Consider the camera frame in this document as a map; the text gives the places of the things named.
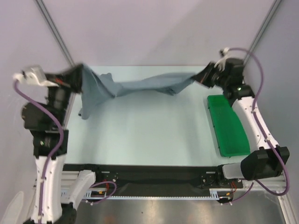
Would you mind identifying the green plastic tray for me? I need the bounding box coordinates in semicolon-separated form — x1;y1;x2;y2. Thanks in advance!
207;95;250;157

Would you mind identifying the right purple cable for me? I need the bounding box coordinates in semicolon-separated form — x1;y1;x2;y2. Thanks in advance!
219;48;290;206

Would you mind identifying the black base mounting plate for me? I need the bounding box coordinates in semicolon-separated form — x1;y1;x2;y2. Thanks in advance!
63;164;243;189

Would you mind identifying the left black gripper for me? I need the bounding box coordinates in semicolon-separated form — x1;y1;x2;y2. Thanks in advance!
42;62;84;126

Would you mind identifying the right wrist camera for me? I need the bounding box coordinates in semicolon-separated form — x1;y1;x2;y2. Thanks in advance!
214;47;230;72

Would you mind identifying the aluminium frame rail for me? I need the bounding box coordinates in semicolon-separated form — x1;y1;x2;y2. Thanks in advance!
61;171;286;190

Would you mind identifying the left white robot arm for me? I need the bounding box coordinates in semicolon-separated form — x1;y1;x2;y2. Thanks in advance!
13;63;103;224

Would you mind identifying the right aluminium corner post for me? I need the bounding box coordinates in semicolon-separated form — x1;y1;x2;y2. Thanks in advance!
249;0;284;53

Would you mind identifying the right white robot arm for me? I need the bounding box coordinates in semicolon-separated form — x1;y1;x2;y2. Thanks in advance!
192;58;290;187

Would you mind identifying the aluminium corner post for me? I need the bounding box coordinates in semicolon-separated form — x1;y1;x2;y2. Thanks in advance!
33;0;75;66
249;0;284;53

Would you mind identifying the grey-blue t shirt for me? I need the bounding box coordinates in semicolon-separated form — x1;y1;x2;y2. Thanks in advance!
78;64;195;120

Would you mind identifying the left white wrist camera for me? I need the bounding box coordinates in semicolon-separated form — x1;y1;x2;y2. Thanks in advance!
13;65;59;87

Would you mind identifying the white slotted cable duct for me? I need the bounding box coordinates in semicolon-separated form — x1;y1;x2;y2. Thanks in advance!
60;188;234;201

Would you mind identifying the left aluminium corner post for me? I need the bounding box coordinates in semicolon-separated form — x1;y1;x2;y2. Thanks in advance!
33;0;75;66

